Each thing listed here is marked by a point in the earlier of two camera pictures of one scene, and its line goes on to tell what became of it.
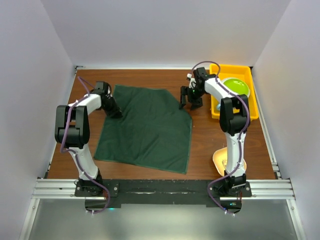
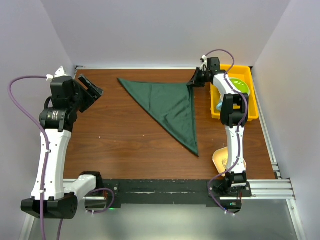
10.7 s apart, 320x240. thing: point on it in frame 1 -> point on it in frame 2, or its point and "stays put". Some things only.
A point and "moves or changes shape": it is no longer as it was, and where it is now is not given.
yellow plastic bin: x=240 y=72 stays put
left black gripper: x=115 y=112 -> x=95 y=91
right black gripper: x=184 y=92 -> x=195 y=81
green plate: x=239 y=86 stays put
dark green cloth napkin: x=155 y=130 moves or changes shape
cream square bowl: x=219 y=159 stays put
